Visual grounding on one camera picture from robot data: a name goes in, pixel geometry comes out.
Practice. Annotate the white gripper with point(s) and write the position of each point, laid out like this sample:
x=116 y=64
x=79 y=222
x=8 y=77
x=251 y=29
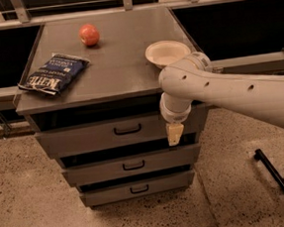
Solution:
x=176 y=114

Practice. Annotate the grey top drawer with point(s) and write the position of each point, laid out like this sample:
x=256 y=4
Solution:
x=103 y=135

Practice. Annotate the grey drawer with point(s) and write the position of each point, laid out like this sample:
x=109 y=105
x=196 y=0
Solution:
x=103 y=135
x=137 y=188
x=129 y=166

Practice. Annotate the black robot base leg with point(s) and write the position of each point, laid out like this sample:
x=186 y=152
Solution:
x=280 y=179

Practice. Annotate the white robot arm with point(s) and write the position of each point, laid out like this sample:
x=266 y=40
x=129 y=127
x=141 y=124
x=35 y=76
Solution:
x=192 y=79

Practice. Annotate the grey middle drawer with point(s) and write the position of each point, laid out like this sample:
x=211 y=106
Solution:
x=129 y=166

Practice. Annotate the grey drawer cabinet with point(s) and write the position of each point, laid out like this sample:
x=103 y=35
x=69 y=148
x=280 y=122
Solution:
x=119 y=82

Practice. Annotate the grey bottom drawer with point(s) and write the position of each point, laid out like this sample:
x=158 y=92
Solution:
x=137 y=188

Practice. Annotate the white bowl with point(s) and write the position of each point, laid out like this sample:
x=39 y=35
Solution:
x=165 y=53

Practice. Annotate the blue Kettle chip bag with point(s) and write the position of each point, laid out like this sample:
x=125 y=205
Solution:
x=55 y=75

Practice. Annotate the red apple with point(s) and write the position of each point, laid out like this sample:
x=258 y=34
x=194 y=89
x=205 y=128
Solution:
x=89 y=35

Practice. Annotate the metal window railing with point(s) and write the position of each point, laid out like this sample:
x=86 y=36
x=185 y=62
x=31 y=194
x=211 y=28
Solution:
x=132 y=0

